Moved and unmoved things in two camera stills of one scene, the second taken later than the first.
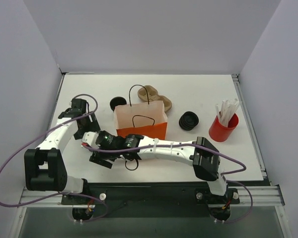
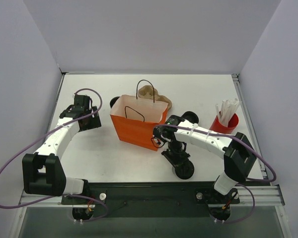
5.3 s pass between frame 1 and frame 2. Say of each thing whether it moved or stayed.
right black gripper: moved
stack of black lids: stayed
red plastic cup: stayed
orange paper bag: moved
